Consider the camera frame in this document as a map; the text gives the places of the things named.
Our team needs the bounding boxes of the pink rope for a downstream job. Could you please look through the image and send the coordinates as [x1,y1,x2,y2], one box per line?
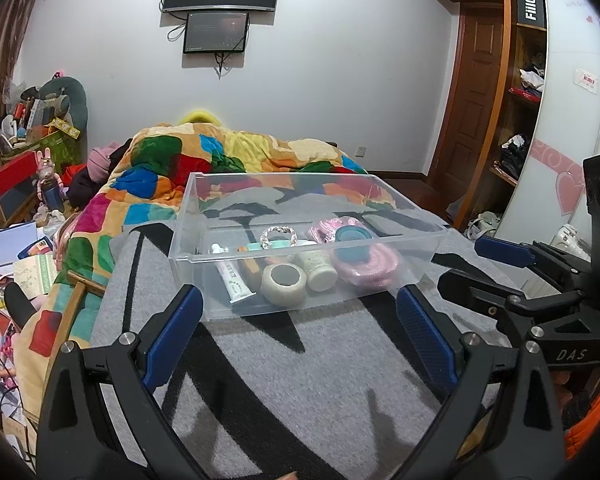
[306,214,401,290]

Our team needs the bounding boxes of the white ointment tube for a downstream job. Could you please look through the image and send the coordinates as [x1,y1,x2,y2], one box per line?
[210,243,256,306]

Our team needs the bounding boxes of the teal tape roll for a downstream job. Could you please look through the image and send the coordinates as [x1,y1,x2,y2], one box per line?
[335,224,373,266]

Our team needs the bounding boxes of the white bandage roll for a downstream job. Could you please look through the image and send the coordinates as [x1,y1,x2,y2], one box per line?
[260,262,306,309]

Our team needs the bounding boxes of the right hand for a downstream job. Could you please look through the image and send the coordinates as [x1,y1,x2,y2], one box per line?
[550,366,593,430]

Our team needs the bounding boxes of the white sneakers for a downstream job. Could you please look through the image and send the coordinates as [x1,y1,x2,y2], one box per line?
[464,211,501,242]

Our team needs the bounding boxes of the white sliding wardrobe door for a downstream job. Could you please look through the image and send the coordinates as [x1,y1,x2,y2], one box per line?
[496,0,600,243]

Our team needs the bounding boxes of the grey black patterned blanket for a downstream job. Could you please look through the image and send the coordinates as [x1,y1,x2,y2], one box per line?
[88,186,512,480]

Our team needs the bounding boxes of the clear acrylic storage box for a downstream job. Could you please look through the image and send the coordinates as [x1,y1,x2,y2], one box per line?
[169,172,448,321]

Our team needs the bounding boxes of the brown wooden door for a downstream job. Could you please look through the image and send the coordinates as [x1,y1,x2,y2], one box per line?
[429,6,504,200]

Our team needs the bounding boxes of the colourful patchwork quilt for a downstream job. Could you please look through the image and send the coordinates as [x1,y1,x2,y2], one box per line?
[12,124,394,416]

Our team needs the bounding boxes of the blue white booklet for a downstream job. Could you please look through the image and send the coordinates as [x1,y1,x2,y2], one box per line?
[0,222,38,267]

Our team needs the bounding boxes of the pink knitted hat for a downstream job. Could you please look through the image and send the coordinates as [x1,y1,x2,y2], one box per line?
[86,142,121,184]

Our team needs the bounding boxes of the pink rabbit bottle toy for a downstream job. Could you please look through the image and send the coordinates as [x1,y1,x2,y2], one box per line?
[35,148,66,211]

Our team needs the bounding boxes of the green gift box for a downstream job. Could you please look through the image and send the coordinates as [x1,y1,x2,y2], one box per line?
[30,130,83,174]

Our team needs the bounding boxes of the red long box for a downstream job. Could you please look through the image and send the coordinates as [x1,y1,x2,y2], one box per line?
[0,151,36,197]

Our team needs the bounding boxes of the yellow pillow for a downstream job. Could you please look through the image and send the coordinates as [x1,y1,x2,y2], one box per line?
[178,108,222,127]

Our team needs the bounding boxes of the grey green neck pillow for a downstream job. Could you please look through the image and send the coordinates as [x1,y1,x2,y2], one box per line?
[38,76,88,132]

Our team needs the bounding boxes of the black Fiio box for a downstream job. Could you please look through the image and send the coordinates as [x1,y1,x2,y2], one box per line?
[516,0,545,29]

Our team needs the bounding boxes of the wooden wardrobe shelving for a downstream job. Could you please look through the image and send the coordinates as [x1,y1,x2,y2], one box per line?
[427,0,547,230]

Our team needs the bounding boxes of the wooden chair frame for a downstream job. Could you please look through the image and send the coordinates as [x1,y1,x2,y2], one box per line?
[44,271,106,385]

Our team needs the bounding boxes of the small black wall monitor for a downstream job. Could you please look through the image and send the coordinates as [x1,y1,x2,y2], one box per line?
[183,10,249,54]

